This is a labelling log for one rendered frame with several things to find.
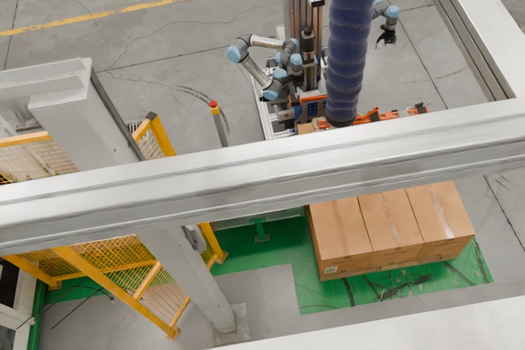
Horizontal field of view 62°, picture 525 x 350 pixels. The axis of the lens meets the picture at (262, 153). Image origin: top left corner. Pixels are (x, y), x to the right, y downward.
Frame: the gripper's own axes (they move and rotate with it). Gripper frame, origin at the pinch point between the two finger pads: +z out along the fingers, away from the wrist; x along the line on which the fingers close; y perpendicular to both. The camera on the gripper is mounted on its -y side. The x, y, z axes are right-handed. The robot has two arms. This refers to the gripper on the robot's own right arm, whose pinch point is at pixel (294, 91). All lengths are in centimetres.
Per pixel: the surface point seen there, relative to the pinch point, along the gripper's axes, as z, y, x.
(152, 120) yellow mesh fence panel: -80, -80, -77
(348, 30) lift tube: -86, 27, -36
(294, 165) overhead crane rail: -192, -18, -180
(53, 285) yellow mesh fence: 126, -233, -83
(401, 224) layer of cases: 75, 71, -85
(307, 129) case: 34.6, 7.8, -11.7
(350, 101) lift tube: -23, 33, -35
